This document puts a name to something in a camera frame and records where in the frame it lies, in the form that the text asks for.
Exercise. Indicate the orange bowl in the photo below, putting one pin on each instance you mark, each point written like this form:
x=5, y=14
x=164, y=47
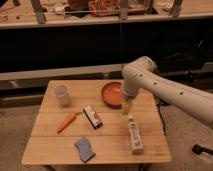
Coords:
x=111, y=94

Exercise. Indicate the wooden shelf with clutter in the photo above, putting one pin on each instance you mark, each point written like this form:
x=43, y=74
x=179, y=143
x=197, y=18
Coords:
x=46, y=13

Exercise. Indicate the orange toy carrot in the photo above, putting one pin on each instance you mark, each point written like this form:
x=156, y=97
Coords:
x=66, y=122

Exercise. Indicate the blue sponge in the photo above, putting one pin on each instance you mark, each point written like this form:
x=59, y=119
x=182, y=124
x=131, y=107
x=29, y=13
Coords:
x=85, y=151

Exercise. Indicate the black object on floor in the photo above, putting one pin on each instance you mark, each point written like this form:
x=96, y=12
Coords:
x=197, y=149

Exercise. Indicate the translucent plastic cup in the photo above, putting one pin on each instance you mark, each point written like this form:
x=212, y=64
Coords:
x=61, y=93

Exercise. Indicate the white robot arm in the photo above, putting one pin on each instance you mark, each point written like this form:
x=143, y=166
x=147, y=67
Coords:
x=139, y=74

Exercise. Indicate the white tube bottle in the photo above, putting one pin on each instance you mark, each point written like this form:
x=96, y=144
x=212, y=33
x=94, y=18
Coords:
x=134, y=136

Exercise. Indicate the brown and white box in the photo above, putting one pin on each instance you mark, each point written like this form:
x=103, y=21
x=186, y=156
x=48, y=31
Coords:
x=92, y=116

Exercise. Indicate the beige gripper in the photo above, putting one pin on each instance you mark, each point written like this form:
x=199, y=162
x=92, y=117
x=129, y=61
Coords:
x=126, y=106

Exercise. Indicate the wooden folding table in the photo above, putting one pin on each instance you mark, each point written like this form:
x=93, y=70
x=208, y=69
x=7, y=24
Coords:
x=110, y=142

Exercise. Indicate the black chair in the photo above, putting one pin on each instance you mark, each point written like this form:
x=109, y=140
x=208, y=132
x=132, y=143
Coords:
x=179, y=56

